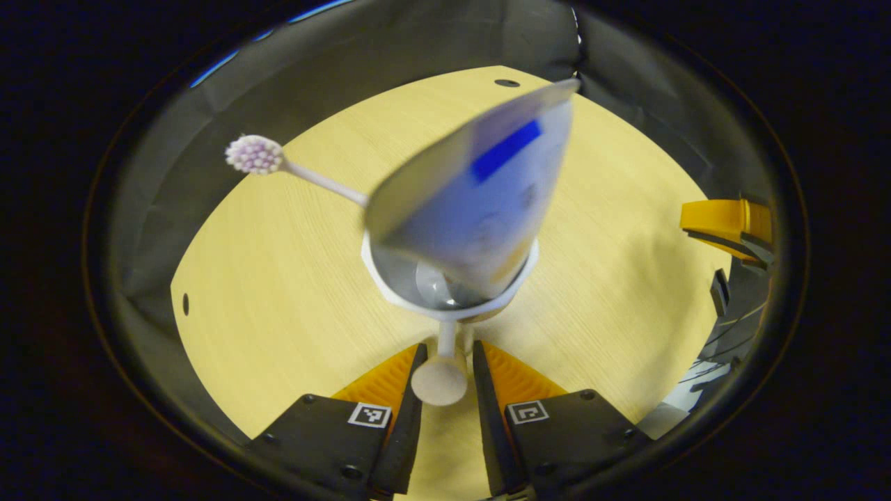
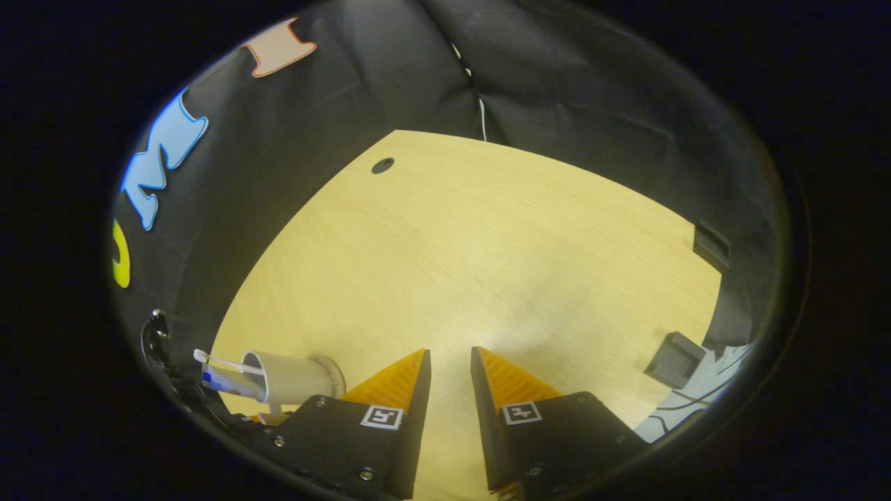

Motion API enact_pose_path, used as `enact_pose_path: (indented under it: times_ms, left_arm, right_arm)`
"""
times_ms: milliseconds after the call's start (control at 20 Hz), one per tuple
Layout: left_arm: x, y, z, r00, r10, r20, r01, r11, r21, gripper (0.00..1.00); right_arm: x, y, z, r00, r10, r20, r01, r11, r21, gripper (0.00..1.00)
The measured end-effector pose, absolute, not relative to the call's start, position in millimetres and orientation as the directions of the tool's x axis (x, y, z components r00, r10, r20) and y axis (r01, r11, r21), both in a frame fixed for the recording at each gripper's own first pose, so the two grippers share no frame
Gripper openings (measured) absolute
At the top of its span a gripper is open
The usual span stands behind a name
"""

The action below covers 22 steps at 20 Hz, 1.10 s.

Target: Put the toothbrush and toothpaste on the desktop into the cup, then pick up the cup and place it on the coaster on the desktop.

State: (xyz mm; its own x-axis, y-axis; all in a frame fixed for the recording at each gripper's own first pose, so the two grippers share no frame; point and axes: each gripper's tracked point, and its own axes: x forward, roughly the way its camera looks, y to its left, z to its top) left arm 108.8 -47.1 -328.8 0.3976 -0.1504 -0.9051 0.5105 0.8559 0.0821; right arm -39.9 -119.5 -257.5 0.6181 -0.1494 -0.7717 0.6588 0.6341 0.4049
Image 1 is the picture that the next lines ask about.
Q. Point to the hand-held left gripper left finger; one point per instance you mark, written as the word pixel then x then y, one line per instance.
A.
pixel 407 431

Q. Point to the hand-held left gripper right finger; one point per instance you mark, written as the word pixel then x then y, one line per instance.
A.
pixel 491 431

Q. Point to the white toothpaste tube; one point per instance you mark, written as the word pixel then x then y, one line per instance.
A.
pixel 473 209

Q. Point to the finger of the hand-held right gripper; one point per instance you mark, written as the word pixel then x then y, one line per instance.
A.
pixel 724 219

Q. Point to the white toothbrush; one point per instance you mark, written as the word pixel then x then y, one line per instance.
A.
pixel 254 154

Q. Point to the light wooden desktop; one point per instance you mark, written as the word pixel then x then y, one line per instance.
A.
pixel 278 278

